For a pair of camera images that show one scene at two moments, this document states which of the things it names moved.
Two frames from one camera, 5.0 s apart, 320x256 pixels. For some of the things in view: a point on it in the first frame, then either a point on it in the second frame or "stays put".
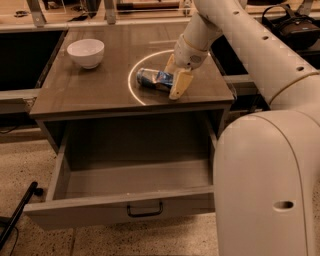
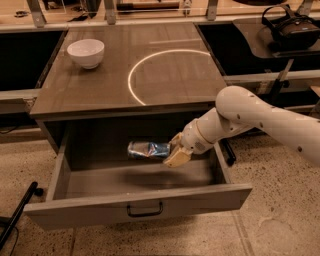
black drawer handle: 133,214 stays put
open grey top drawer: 108,179 stays put
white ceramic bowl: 87,52 stays put
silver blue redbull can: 156,79 -> 148,149
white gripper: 187,55 -> 194,137
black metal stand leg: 32,190 stays put
